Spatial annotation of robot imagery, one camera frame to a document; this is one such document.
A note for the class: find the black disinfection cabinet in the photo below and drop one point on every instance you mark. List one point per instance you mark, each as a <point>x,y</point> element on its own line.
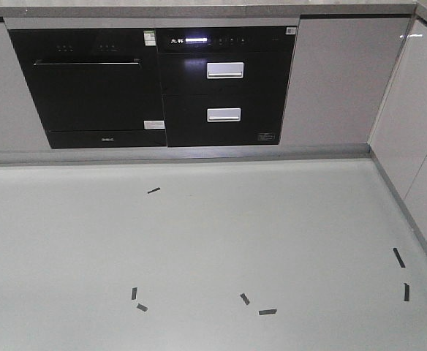
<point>183,54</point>

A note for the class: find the black built-in dishwasher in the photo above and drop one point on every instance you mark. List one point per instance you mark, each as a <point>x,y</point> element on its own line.
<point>94,88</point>

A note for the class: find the lower silver drawer handle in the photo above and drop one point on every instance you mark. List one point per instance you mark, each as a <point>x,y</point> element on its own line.
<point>224,114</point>

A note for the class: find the silver drawer handle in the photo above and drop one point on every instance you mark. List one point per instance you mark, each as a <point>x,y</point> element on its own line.
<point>224,114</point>
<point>224,70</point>

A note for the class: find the upper silver drawer handle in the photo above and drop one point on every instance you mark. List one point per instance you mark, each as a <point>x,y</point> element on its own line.
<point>224,70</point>

